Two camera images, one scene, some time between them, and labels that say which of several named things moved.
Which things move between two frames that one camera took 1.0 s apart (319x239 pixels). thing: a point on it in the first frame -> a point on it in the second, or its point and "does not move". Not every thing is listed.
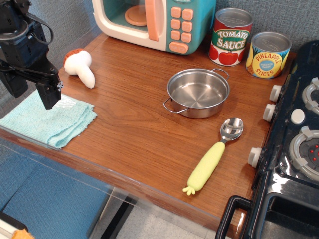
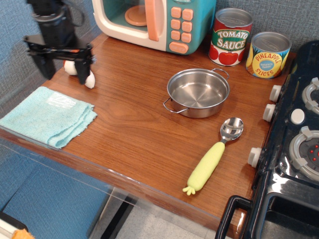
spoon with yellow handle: (231, 129) does not move
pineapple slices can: (266, 55) does not move
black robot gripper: (26, 54) -> (58, 19)
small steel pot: (197, 92) does not move
